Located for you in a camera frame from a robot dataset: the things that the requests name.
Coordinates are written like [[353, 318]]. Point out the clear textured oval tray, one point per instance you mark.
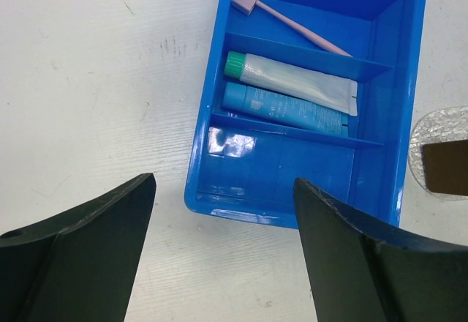
[[443, 125]]

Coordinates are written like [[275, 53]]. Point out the white toothpaste tube green cap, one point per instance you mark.
[[339, 94]]

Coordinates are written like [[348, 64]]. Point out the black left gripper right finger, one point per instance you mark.
[[363, 269]]

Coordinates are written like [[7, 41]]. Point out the blue toothpaste tube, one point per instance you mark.
[[283, 109]]

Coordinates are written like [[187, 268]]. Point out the clear holder with wooden ends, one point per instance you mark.
[[445, 167]]

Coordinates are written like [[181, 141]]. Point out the blue plastic divided bin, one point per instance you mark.
[[243, 168]]

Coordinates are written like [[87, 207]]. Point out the pink toothbrush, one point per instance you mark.
[[247, 7]]

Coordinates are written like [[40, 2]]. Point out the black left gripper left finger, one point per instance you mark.
[[79, 265]]

